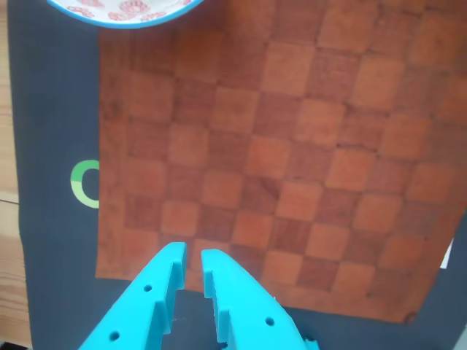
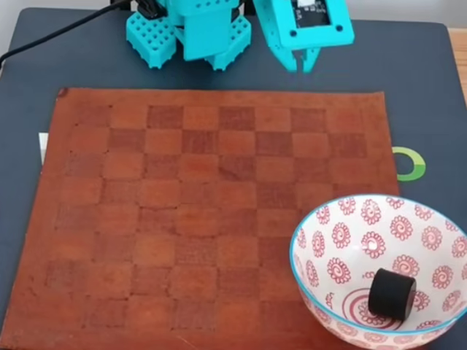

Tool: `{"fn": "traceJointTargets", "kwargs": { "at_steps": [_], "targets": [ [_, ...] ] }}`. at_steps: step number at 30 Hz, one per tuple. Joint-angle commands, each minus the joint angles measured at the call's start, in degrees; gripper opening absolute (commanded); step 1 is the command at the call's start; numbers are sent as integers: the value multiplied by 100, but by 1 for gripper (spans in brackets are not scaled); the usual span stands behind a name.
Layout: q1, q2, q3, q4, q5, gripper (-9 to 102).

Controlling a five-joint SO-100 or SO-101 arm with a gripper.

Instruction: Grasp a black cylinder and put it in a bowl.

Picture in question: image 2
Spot white bowl red flower pattern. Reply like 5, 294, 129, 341
289, 194, 467, 350

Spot black power cable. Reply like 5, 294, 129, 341
0, 0, 129, 69

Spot green ring sticker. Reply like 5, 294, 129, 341
391, 146, 427, 183

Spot brown leather checkerboard mat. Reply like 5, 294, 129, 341
6, 86, 403, 350

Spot teal camera box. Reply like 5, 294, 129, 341
279, 0, 356, 51

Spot white paper sheet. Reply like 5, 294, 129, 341
38, 132, 49, 166

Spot black cylinder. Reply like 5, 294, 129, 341
367, 267, 418, 324

